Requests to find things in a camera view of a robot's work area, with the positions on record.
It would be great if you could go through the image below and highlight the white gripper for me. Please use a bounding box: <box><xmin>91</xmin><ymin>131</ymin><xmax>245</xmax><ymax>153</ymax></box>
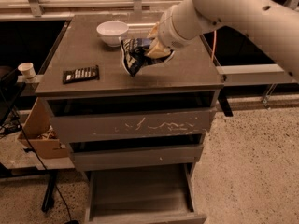
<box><xmin>145</xmin><ymin>5</ymin><xmax>195</xmax><ymax>59</ymax></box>

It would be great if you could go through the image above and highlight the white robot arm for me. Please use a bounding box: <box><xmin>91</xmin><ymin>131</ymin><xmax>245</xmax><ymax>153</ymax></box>
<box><xmin>147</xmin><ymin>0</ymin><xmax>299</xmax><ymax>80</ymax></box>

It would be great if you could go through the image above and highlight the grey drawer cabinet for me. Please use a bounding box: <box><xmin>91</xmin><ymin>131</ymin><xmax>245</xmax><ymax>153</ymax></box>
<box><xmin>36</xmin><ymin>15</ymin><xmax>222</xmax><ymax>163</ymax></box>

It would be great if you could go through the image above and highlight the top grey drawer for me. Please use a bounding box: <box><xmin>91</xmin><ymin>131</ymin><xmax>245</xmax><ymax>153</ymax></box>
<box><xmin>50</xmin><ymin>108</ymin><xmax>216</xmax><ymax>143</ymax></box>

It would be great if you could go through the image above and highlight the middle grey drawer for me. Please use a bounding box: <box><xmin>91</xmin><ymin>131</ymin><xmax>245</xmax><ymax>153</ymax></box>
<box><xmin>72</xmin><ymin>144</ymin><xmax>203</xmax><ymax>171</ymax></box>

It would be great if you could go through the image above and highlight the bottom open grey drawer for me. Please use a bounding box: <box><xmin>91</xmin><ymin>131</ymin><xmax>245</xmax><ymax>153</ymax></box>
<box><xmin>84</xmin><ymin>164</ymin><xmax>206</xmax><ymax>224</ymax></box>

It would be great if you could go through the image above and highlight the white ceramic bowl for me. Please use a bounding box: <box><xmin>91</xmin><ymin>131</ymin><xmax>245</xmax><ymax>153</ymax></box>
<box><xmin>96</xmin><ymin>21</ymin><xmax>129</xmax><ymax>47</ymax></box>

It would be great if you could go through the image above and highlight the dark chocolate bar wrapper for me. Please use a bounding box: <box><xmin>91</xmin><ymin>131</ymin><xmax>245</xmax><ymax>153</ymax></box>
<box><xmin>63</xmin><ymin>65</ymin><xmax>100</xmax><ymax>84</ymax></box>

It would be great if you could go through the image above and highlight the white paper cup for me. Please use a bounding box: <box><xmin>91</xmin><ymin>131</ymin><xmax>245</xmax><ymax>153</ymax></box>
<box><xmin>18</xmin><ymin>63</ymin><xmax>36</xmax><ymax>79</ymax></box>

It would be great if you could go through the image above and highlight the cardboard box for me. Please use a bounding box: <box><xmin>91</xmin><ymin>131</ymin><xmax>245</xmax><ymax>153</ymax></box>
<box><xmin>18</xmin><ymin>98</ymin><xmax>67</xmax><ymax>159</ymax></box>

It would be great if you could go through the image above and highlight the black table leg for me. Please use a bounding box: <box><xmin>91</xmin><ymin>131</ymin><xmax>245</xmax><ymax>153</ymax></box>
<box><xmin>41</xmin><ymin>170</ymin><xmax>58</xmax><ymax>213</ymax></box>

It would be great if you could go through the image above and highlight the orange cable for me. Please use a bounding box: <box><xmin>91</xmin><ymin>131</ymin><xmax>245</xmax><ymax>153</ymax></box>
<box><xmin>210</xmin><ymin>30</ymin><xmax>218</xmax><ymax>62</ymax></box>

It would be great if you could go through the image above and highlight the black cable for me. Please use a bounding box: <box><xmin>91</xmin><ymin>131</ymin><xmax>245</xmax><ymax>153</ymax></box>
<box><xmin>0</xmin><ymin>87</ymin><xmax>78</xmax><ymax>224</ymax></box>

